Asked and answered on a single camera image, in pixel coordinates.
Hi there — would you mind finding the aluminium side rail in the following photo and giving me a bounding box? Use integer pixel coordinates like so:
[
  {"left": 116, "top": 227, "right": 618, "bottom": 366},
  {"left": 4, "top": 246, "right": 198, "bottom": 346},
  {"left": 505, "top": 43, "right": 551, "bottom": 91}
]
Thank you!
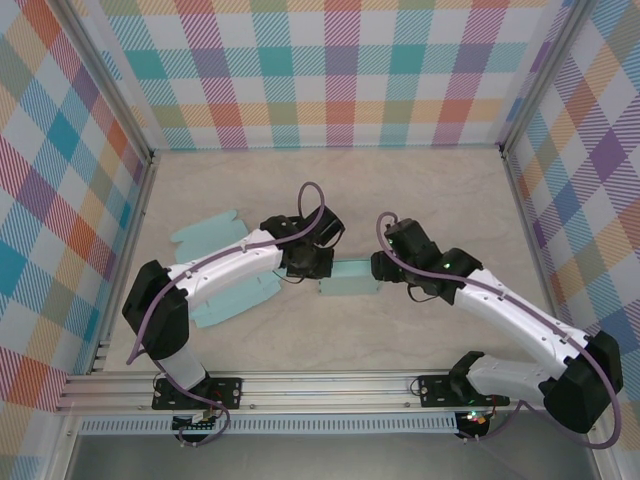
[
  {"left": 87, "top": 152, "right": 160, "bottom": 375},
  {"left": 499, "top": 143, "right": 571, "bottom": 336}
]

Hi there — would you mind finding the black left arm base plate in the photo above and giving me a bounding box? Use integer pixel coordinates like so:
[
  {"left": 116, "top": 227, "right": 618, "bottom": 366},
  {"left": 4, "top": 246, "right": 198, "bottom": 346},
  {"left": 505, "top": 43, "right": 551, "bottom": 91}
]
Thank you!
[{"left": 151, "top": 375, "right": 245, "bottom": 413}]

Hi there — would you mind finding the aluminium frame post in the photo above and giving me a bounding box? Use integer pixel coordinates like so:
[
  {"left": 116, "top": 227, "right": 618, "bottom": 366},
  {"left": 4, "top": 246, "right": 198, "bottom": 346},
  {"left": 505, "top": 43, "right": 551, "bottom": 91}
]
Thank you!
[
  {"left": 498, "top": 0, "right": 596, "bottom": 157},
  {"left": 47, "top": 0, "right": 159, "bottom": 166}
]

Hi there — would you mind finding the teal paper box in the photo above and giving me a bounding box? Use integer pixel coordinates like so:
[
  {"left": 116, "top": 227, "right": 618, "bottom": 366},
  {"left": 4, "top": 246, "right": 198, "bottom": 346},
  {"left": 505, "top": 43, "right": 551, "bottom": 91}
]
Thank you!
[
  {"left": 317, "top": 257, "right": 382, "bottom": 300},
  {"left": 170, "top": 209, "right": 281, "bottom": 330}
]

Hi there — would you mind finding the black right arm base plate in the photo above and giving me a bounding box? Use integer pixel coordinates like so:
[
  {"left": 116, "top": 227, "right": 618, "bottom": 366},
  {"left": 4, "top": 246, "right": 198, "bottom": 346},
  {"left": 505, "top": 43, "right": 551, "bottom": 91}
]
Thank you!
[{"left": 417, "top": 372, "right": 512, "bottom": 409}]

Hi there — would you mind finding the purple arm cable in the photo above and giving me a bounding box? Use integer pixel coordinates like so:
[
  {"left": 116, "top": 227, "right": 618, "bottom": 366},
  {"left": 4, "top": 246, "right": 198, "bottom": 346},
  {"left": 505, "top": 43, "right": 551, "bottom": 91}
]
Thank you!
[
  {"left": 375, "top": 212, "right": 624, "bottom": 450},
  {"left": 125, "top": 180, "right": 329, "bottom": 448}
]

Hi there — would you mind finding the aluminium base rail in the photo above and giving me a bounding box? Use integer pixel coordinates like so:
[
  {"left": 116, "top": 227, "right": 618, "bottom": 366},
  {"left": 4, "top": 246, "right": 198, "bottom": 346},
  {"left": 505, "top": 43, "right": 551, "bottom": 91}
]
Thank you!
[{"left": 53, "top": 370, "right": 549, "bottom": 415}]

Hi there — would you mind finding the grey metal panel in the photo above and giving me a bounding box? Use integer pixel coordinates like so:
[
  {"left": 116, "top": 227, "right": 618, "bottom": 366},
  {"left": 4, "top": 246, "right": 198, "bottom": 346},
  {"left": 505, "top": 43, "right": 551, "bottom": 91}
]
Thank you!
[{"left": 63, "top": 430, "right": 604, "bottom": 480}]

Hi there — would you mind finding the white slotted cable duct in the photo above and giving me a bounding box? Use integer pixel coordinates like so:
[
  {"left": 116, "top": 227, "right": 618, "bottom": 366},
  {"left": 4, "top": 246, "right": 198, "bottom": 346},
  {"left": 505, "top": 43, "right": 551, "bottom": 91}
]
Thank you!
[{"left": 78, "top": 417, "right": 460, "bottom": 436}]

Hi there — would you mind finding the small circuit board with lights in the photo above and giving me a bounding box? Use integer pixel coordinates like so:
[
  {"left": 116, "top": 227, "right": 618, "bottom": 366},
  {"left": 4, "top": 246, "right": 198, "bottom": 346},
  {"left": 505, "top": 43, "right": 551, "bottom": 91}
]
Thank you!
[{"left": 458, "top": 409, "right": 490, "bottom": 429}]

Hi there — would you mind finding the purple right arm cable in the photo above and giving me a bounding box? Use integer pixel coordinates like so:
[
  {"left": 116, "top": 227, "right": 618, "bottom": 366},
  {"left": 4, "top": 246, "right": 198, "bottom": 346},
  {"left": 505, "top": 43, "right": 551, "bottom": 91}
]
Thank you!
[{"left": 375, "top": 212, "right": 624, "bottom": 450}]

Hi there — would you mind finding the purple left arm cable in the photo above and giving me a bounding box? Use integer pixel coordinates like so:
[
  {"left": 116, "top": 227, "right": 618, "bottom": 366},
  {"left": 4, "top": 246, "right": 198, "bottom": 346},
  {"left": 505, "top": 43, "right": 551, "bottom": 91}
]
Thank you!
[{"left": 125, "top": 180, "right": 329, "bottom": 448}]

